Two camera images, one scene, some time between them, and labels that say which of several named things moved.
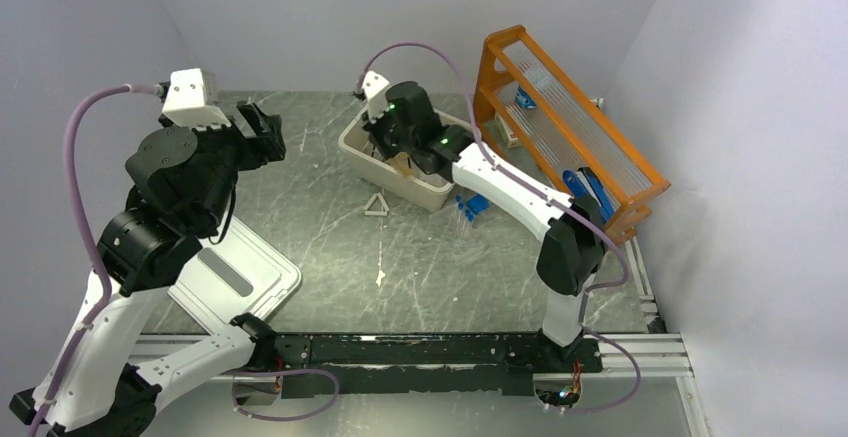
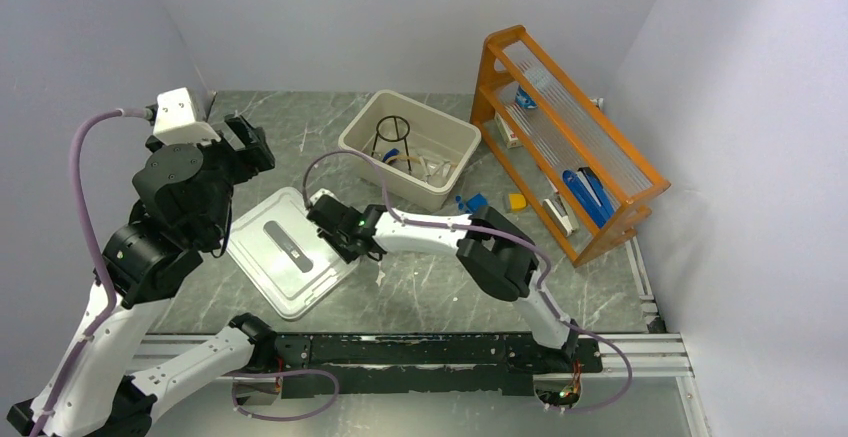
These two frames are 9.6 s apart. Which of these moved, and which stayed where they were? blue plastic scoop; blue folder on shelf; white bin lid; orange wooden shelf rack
Moved: white bin lid
Stayed: blue plastic scoop; orange wooden shelf rack; blue folder on shelf
